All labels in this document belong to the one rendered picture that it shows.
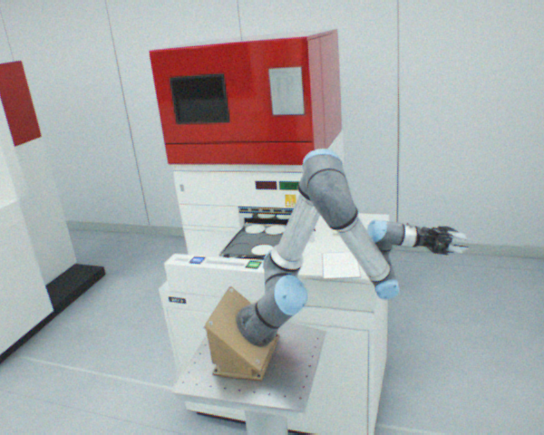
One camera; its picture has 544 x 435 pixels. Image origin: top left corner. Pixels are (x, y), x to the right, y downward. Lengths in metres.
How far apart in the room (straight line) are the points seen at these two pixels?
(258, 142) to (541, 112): 2.19
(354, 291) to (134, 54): 3.15
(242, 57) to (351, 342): 1.35
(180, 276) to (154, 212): 2.70
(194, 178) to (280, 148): 0.55
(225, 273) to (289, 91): 0.87
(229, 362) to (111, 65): 3.41
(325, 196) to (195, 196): 1.44
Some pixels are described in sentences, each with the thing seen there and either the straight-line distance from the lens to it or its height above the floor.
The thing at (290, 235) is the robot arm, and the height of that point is 1.25.
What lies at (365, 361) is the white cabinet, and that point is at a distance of 2.04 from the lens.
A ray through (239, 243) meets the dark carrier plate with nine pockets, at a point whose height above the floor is 0.90.
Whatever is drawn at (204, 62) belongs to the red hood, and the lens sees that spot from 2.36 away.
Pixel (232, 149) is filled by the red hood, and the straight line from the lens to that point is 2.39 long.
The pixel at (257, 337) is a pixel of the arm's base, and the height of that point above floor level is 0.94.
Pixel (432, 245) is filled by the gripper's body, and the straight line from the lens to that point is 1.63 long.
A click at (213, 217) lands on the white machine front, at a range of 2.63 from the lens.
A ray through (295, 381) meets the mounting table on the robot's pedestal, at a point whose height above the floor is 0.82.
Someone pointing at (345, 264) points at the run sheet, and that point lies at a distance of 1.91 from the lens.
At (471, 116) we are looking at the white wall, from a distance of 3.74.
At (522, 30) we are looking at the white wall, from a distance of 3.70.
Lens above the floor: 1.90
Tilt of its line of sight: 23 degrees down
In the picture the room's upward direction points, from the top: 6 degrees counter-clockwise
